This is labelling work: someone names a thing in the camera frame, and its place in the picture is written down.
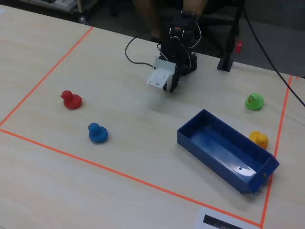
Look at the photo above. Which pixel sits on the red rubber duck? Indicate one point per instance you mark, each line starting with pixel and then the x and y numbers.
pixel 72 100

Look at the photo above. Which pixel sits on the white paper label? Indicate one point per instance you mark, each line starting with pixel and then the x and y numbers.
pixel 202 218

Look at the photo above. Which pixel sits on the blue plastic box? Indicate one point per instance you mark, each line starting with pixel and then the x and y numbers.
pixel 221 148

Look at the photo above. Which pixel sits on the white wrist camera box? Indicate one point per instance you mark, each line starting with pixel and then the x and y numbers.
pixel 160 75

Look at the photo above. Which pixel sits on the yellow rubber duck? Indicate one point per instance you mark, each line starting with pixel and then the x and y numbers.
pixel 260 138

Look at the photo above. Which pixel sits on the red clamp knob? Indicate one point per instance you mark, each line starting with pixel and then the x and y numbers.
pixel 239 46

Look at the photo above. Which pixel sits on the small clear bottle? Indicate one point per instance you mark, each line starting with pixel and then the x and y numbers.
pixel 83 20

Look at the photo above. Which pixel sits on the blue rubber duck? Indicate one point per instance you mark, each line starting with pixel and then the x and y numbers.
pixel 97 134

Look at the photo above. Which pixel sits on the green rubber duck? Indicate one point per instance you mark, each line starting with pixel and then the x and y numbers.
pixel 255 102

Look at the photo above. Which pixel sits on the person bare leg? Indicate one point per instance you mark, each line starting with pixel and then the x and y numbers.
pixel 194 6
pixel 149 16

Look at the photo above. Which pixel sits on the black camera stand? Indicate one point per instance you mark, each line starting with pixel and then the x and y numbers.
pixel 229 47

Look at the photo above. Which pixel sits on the orange tape line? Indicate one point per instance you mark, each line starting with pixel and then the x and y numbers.
pixel 277 145
pixel 124 175
pixel 47 74

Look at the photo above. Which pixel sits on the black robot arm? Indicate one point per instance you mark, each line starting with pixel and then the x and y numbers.
pixel 178 26

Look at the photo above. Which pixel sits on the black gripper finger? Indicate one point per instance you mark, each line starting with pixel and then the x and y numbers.
pixel 175 80
pixel 165 86

